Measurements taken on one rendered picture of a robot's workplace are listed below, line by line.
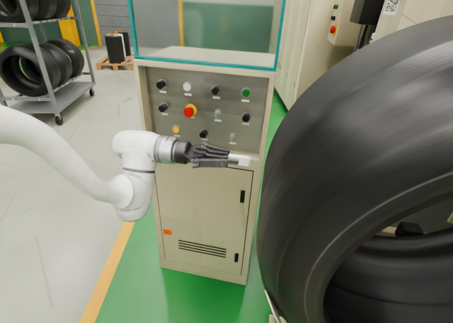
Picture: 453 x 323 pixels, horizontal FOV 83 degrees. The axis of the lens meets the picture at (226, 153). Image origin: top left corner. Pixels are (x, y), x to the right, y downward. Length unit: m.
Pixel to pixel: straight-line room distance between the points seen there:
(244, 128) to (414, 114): 0.87
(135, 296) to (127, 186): 1.05
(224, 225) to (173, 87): 0.73
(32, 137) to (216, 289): 1.36
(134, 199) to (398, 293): 0.72
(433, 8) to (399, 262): 0.57
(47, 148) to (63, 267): 1.45
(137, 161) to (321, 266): 0.63
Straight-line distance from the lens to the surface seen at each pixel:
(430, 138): 0.28
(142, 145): 0.83
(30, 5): 3.79
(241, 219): 1.33
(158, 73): 1.13
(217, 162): 0.77
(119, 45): 6.65
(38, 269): 2.10
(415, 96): 0.29
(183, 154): 0.79
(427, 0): 0.66
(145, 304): 1.73
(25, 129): 0.63
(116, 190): 0.80
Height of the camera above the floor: 1.48
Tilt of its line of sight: 31 degrees down
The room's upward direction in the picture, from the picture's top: 3 degrees clockwise
